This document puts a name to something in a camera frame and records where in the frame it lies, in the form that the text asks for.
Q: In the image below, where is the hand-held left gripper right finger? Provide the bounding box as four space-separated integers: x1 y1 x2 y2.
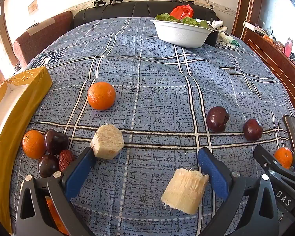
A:
197 147 280 236

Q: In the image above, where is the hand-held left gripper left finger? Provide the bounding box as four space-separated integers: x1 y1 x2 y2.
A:
15 147 97 236

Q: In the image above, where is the small orange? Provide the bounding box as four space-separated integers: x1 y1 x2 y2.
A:
274 147 293 170
22 130 47 159
45 197 69 235

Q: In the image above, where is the red jujube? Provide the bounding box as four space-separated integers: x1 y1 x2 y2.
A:
58 150 75 172

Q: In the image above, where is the dark red plum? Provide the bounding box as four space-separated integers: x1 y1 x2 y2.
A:
44 129 69 155
38 154 60 179
243 118 263 142
206 106 230 133

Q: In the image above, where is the peeled sugarcane piece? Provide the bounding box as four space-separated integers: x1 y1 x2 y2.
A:
161 168 209 215
90 124 125 161

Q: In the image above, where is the yellow cardboard box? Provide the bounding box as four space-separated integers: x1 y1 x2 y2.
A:
0 66 53 235

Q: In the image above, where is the dark flat device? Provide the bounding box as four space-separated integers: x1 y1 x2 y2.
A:
282 114 295 156

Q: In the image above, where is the large orange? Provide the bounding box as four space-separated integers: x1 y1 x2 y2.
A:
88 82 116 111

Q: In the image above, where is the wooden cabinet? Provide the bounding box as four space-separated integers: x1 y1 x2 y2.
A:
241 22 295 118

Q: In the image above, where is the blue plaid blanket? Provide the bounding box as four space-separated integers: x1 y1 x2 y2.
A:
10 17 295 236

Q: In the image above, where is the small black box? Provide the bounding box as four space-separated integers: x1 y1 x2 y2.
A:
206 29 219 47

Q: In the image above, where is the white toy figure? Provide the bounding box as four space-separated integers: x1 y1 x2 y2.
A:
211 21 229 42

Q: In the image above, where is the white bowl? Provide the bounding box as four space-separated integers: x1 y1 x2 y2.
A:
152 20 214 48

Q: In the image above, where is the red-brown armchair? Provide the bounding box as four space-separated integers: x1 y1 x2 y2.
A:
13 11 74 69

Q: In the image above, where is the green lettuce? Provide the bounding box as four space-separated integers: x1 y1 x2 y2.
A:
155 13 210 29

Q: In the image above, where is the red plastic bag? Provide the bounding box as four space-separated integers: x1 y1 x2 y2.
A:
170 4 195 19

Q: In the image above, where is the black leather sofa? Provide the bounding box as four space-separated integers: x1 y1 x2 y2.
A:
74 1 218 29

